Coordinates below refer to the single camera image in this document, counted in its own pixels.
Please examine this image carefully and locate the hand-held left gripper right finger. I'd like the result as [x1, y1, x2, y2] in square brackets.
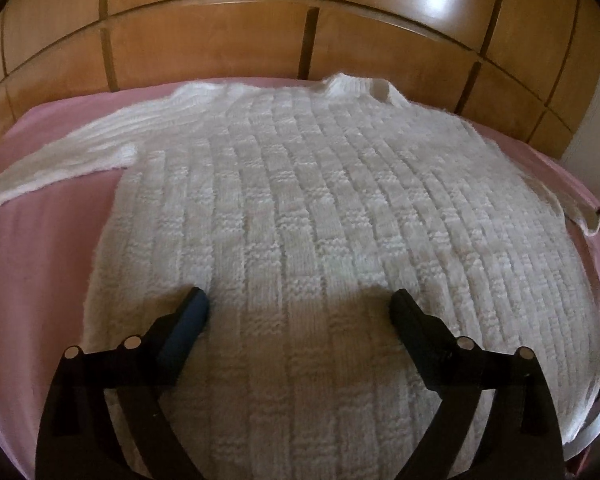
[389, 288, 566, 480]

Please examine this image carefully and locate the white knitted sweater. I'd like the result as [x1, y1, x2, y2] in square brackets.
[0, 73, 600, 480]

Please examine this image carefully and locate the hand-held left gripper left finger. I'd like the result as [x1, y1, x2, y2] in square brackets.
[35, 287, 211, 480]

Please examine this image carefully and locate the pink bed sheet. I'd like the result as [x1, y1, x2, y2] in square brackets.
[0, 76, 600, 480]

